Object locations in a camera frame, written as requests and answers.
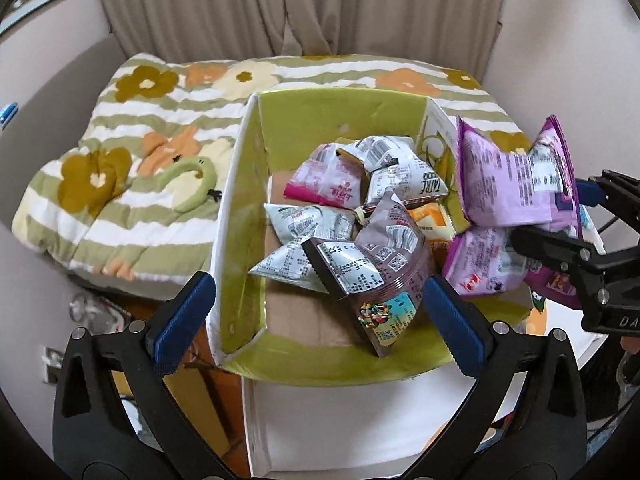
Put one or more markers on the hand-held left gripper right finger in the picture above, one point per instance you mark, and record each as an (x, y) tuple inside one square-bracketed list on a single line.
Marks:
[(455, 330)]

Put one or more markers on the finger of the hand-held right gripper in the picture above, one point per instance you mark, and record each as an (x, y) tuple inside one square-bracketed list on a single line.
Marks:
[(587, 192), (550, 250)]

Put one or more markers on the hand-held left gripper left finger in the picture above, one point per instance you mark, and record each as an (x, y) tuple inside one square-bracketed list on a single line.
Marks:
[(182, 325)]

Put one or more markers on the small purple cartoon snack packet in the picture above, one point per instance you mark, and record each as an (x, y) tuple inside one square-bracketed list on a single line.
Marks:
[(480, 265)]

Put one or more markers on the large purple snack packet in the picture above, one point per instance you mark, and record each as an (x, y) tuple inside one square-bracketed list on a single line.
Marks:
[(500, 180)]

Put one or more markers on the brown foil snack packet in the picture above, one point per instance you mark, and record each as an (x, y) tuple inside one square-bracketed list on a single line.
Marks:
[(385, 270)]

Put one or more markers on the orange cake packet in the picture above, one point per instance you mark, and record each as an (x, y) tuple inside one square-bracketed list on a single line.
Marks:
[(432, 222)]

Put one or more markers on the small yellow snack packet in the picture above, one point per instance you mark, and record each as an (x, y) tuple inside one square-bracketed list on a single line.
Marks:
[(361, 215)]

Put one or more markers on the silver packet with bold lettering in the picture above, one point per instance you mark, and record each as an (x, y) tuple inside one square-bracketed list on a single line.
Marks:
[(415, 185)]

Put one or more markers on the silver snack packet black text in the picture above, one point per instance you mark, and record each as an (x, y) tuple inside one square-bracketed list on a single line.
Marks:
[(375, 152)]

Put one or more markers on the pink snack packet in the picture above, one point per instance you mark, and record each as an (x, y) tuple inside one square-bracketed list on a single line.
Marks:
[(325, 182)]

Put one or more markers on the green cardboard box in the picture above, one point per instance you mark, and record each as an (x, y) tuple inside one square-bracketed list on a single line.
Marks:
[(300, 125)]

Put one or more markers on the green plush headband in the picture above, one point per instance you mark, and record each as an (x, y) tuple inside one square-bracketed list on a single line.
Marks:
[(192, 180)]

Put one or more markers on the floral striped quilt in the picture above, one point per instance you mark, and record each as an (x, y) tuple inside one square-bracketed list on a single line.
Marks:
[(150, 125)]

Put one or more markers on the grey padded headboard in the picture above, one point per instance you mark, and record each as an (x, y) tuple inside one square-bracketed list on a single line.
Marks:
[(55, 100)]

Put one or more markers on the small blue object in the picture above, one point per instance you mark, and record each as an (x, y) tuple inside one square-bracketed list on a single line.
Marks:
[(7, 115)]

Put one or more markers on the beige curtain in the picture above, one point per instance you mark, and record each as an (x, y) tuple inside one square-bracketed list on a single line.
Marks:
[(300, 5)]

